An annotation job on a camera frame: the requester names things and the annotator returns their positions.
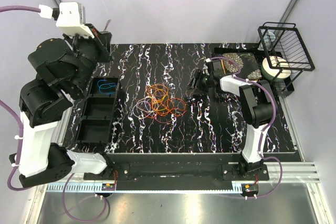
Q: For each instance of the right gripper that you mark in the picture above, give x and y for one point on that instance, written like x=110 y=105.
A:
x=198 y=75

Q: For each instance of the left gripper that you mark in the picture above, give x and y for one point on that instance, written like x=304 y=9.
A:
x=102 y=40

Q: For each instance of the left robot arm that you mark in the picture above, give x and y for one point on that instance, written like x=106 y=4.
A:
x=64 y=67

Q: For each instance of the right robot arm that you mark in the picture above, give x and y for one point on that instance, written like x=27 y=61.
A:
x=258 y=104

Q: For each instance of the floral patterned box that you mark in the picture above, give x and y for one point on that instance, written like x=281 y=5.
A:
x=249 y=68

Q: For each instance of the black three-compartment tray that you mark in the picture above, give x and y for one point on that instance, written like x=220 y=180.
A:
x=95 y=126

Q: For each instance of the white round bowl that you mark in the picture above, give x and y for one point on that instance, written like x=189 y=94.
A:
x=278 y=70

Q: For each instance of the glass cup in rack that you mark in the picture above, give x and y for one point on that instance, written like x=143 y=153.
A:
x=269 y=38

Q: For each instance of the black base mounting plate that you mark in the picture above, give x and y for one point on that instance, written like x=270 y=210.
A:
x=177 y=184

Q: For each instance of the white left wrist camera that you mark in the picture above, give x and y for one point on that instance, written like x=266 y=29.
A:
x=70 y=18

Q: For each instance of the black wire dish rack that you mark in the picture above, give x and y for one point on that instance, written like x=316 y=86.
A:
x=290 y=46

